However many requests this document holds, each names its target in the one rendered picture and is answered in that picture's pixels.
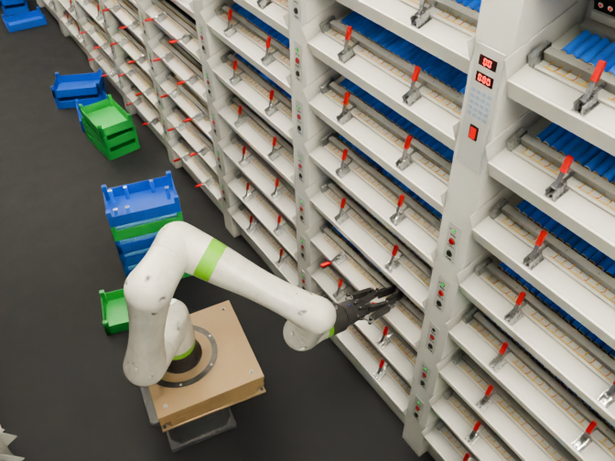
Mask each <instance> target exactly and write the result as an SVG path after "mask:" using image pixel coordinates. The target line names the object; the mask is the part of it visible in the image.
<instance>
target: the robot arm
mask: <svg viewBox="0 0 615 461"><path fill-rule="evenodd" d="M184 273H189V274H191V275H193V276H195V277H197V278H199V279H201V280H203V281H206V282H208V283H210V284H214V285H217V286H219V287H221V288H223V289H226V290H229V291H231V292H234V293H236V294H237V295H241V296H243V297H246V298H248V299H250V300H252V301H254V302H255V303H257V304H259V305H261V306H264V307H266V308H268V309H270V310H272V311H274V312H275V313H277V314H278V315H280V316H282V317H284V318H285V319H287V321H286V323H285V326H284V331H283V335H284V339H285V342H286V344H287V345H288V346H289V347H290V348H292V349H294V350H297V351H306V350H309V349H312V348H314V347H315V346H316V345H317V344H318V343H319V342H321V341H322V340H324V339H326V338H330V337H332V336H334V335H337V334H339V333H340V332H343V331H345V330H346V329H347V328H348V326H350V325H352V324H354V323H356V322H357V321H359V320H366V321H368V324H369V325H371V324H372V322H373V321H374V320H376V319H378V318H379V317H381V316H384V315H385V314H387V313H389V312H390V309H391V305H393V304H395V303H396V301H398V300H400V299H402V298H403V294H404V293H403V292H399V293H397V294H395V295H391V296H388V297H386V298H385V301H382V302H379V303H375V304H372V305H366V304H367V303H369V302H370V301H372V300H373V299H374V298H376V297H377V296H378V297H377V298H378V299H380V298H382V297H385V296H387V295H390V294H392V293H394V292H395V289H396V285H395V284H394V285H392V286H389V287H387V288H382V289H378V288H376V289H375V290H374V289H373V287H369V288H366V289H362V290H360V291H357V292H353V293H346V297H345V300H347V301H344V302H341V303H339V304H338V303H331V302H330V301H329V300H328V299H327V298H324V297H322V296H319V295H315V294H312V293H310V292H308V291H306V290H303V289H301V288H299V287H297V286H294V285H292V284H290V283H288V282H286V281H284V280H282V279H280V278H278V277H276V276H274V275H273V274H271V273H269V272H267V271H266V270H264V269H262V268H261V267H259V266H257V265H256V264H254V263H252V262H250V261H249V260H247V259H246V258H244V257H243V256H241V255H240V254H239V253H238V252H236V251H234V250H233V249H231V248H230V247H228V246H226V245H225V244H223V243H222V242H220V241H218V240H216V239H214V238H213V237H211V236H210V235H209V234H207V233H205V232H203V231H201V230H199V229H197V228H195V227H193V226H192V225H190V224H188V223H187V222H183V221H174V222H170V223H169V224H167V225H165V226H164V227H163V228H162V229H161V230H160V231H159V232H158V234H157V236H156V238H155V240H154V241H153V243H152V245H151V247H150V249H149V251H148V252H147V254H146V255H145V257H144V258H143V259H142V261H141V262H140V263H139V264H138V265H137V266H136V267H135V268H134V270H133V271H132V272H131V273H129V275H128V276H127V278H126V280H125V282H124V298H125V302H126V305H127V310H128V317H129V339H128V345H127V350H126V353H125V357H124V363H123V369H124V375H125V377H126V378H127V379H128V380H129V381H130V382H132V383H133V384H134V385H136V386H141V387H147V386H151V385H153V384H156V383H157V382H159V381H160V380H161V379H162V377H163V376H164V374H165V373H166V371H167V372H169V373H174V374H180V373H184V372H187V371H189V370H192V369H193V368H194V367H196V366H197V364H198V363H199V362H200V359H201V356H202V349H201V345H200V343H199V342H198V340H196V339H195V333H194V330H193V326H192V323H191V320H190V316H189V311H188V309H187V307H186V306H185V304H184V303H182V302H181V301H179V300H177V299H172V298H173V295H174V293H175V291H176V288H177V286H178V283H179V281H180V279H181V277H182V276H183V274H184ZM356 299H358V300H356ZM375 311H376V312H375ZM371 312H374V313H372V314H371V315H369V314H370V313H371ZM366 315H368V316H366Z"/></svg>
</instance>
